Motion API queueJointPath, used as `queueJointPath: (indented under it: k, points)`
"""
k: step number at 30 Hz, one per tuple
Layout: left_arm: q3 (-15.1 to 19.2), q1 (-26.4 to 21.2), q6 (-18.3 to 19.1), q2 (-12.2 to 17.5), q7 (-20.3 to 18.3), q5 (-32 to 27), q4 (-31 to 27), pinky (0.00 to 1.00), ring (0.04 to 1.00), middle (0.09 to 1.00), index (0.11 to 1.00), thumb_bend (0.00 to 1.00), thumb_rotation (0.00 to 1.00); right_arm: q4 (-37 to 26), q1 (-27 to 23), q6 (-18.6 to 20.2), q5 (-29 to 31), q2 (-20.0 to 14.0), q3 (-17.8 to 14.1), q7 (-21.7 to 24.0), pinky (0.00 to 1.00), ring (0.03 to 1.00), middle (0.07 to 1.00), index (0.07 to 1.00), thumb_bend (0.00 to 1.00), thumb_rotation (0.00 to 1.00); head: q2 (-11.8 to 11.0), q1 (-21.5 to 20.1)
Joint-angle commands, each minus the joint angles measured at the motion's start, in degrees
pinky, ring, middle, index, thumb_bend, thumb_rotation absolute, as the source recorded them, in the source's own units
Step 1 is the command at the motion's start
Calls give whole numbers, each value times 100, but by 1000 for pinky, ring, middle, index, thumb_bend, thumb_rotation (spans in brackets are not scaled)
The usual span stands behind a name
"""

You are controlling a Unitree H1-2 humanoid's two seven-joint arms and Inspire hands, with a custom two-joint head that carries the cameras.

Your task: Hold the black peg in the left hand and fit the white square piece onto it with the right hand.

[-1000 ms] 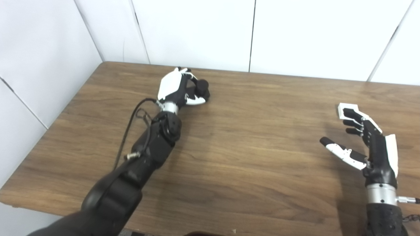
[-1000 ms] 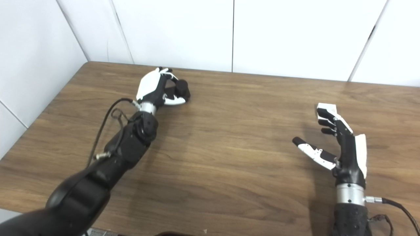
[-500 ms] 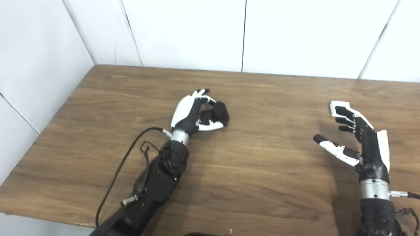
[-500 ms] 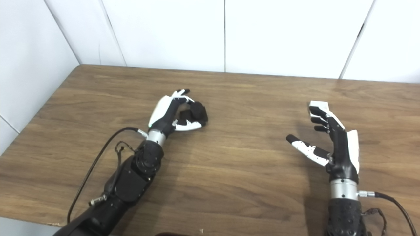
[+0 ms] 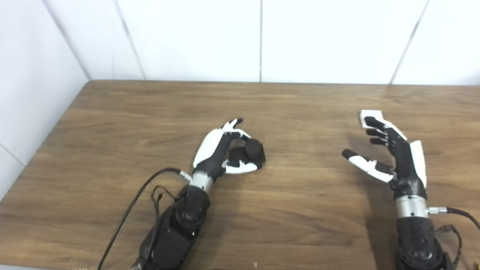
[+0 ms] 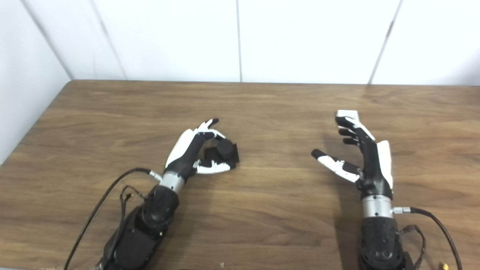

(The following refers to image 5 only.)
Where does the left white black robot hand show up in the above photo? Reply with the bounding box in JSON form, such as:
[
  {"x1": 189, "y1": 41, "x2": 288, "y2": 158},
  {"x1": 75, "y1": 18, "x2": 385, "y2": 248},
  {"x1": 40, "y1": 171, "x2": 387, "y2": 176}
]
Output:
[{"x1": 192, "y1": 118, "x2": 263, "y2": 177}]

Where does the white square piece with hole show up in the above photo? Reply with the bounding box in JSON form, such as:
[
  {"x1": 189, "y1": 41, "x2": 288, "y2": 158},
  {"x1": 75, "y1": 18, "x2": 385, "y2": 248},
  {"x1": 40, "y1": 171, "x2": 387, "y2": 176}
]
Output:
[{"x1": 359, "y1": 110, "x2": 384, "y2": 129}]

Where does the left thin braided wire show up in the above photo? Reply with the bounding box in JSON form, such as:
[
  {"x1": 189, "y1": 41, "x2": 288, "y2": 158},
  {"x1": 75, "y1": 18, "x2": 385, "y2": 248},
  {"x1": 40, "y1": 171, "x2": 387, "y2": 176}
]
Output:
[{"x1": 151, "y1": 185, "x2": 180, "y2": 225}]

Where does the right thin braided wire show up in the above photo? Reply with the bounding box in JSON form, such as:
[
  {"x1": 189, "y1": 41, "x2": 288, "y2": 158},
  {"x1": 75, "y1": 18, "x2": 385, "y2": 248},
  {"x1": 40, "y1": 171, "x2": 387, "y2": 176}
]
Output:
[{"x1": 435, "y1": 224, "x2": 464, "y2": 269}]

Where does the black peg with square base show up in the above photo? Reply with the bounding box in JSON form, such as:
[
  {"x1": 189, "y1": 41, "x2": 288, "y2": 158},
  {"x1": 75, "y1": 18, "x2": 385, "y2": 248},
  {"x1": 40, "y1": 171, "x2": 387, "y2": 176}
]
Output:
[{"x1": 228, "y1": 138, "x2": 267, "y2": 169}]

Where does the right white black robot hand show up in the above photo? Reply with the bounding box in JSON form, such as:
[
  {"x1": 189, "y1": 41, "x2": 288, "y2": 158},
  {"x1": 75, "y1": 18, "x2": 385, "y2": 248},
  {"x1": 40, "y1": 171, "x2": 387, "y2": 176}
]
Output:
[{"x1": 342, "y1": 116, "x2": 428, "y2": 199}]

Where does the thin braided wire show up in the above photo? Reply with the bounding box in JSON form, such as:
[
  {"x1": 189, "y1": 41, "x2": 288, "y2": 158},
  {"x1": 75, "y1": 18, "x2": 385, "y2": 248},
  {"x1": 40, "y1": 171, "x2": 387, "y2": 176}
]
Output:
[
  {"x1": 435, "y1": 224, "x2": 464, "y2": 269},
  {"x1": 151, "y1": 185, "x2": 180, "y2": 225}
]

